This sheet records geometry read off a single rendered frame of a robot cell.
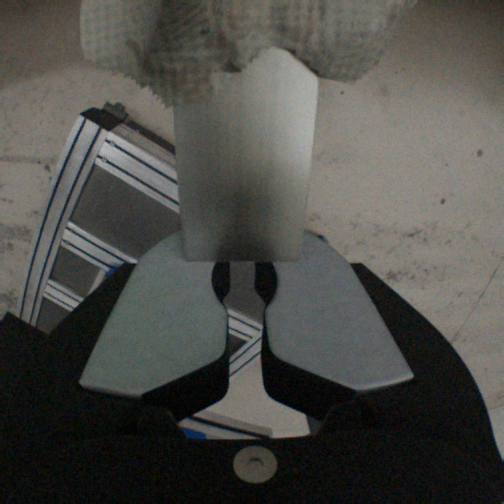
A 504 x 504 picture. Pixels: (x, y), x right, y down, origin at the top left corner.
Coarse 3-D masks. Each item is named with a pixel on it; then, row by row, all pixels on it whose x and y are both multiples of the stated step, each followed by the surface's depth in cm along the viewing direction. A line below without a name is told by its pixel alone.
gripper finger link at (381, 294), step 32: (384, 288) 8; (384, 320) 7; (416, 320) 7; (416, 352) 6; (448, 352) 6; (416, 384) 5; (448, 384) 5; (384, 416) 5; (416, 416) 5; (448, 416) 4; (480, 416) 4; (480, 448) 4
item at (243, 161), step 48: (240, 96) 6; (288, 96) 6; (192, 144) 7; (240, 144) 7; (288, 144) 7; (192, 192) 7; (240, 192) 7; (288, 192) 7; (192, 240) 8; (240, 240) 8; (288, 240) 8
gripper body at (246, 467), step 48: (144, 432) 4; (336, 432) 4; (384, 432) 4; (48, 480) 3; (96, 480) 3; (144, 480) 3; (192, 480) 3; (240, 480) 3; (288, 480) 3; (336, 480) 3; (384, 480) 3; (432, 480) 3; (480, 480) 3
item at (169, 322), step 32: (160, 256) 8; (128, 288) 7; (160, 288) 7; (192, 288) 7; (224, 288) 9; (128, 320) 6; (160, 320) 6; (192, 320) 7; (224, 320) 7; (96, 352) 6; (128, 352) 6; (160, 352) 6; (192, 352) 6; (224, 352) 6; (96, 384) 5; (128, 384) 5; (160, 384) 5; (192, 384) 6; (224, 384) 6
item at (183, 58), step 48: (96, 0) 4; (144, 0) 4; (192, 0) 4; (240, 0) 5; (288, 0) 4; (336, 0) 4; (384, 0) 4; (96, 48) 5; (144, 48) 5; (192, 48) 5; (240, 48) 5; (288, 48) 5; (336, 48) 5; (384, 48) 5; (192, 96) 6
